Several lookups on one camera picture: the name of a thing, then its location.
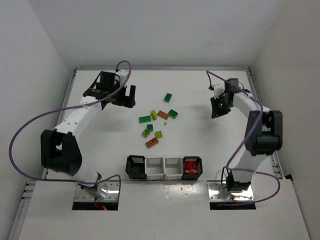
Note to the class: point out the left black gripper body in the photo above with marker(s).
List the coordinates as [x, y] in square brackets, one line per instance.
[122, 100]

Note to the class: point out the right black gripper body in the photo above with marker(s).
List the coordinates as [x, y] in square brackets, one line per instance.
[217, 107]

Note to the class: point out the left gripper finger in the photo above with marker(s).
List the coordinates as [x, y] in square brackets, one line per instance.
[120, 97]
[131, 97]

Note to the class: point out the long red lego brick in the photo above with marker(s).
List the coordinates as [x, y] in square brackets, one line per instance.
[186, 166]

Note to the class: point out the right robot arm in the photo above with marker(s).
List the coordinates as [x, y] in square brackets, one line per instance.
[263, 133]

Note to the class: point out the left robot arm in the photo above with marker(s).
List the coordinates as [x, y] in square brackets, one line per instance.
[60, 151]

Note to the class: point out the long green lego brick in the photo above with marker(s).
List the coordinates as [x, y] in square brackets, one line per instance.
[144, 119]

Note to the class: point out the lime curved lego brick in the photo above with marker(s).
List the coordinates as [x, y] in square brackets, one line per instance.
[154, 115]

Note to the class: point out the dark green square lego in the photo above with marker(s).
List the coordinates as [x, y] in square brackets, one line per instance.
[150, 127]

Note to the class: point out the tan lego plate upper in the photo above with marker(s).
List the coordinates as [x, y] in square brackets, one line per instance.
[163, 115]

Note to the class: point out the tan lego plate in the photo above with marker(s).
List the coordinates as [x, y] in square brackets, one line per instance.
[149, 144]
[163, 115]

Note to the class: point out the far green lego brick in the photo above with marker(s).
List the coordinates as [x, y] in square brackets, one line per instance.
[168, 97]

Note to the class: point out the green lego brick right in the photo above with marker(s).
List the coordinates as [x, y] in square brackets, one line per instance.
[173, 114]

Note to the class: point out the tan lego plate lower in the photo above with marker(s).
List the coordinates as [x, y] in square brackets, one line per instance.
[149, 144]

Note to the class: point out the far right black bin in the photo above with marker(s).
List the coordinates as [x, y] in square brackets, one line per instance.
[192, 177]

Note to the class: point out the black bin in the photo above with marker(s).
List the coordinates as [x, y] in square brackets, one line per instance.
[192, 177]
[135, 167]

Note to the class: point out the far left black bin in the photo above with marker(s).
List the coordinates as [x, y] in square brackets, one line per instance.
[135, 167]

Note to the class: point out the left white bin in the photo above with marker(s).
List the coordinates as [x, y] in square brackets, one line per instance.
[154, 169]

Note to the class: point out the white bin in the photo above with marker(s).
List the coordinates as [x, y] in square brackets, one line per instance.
[173, 169]
[154, 169]

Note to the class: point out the right white bin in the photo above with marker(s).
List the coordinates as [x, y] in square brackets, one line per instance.
[173, 169]

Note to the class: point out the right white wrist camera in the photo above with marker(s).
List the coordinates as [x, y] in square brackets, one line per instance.
[217, 89]

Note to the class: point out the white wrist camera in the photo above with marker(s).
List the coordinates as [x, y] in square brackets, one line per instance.
[120, 76]
[217, 89]

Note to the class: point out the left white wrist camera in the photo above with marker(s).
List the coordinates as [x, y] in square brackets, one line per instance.
[120, 76]

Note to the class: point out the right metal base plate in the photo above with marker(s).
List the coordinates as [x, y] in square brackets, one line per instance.
[219, 194]

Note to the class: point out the metal base plate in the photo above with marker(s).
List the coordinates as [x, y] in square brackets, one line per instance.
[219, 194]
[104, 192]

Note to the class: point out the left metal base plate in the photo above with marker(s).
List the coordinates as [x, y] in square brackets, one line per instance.
[104, 192]

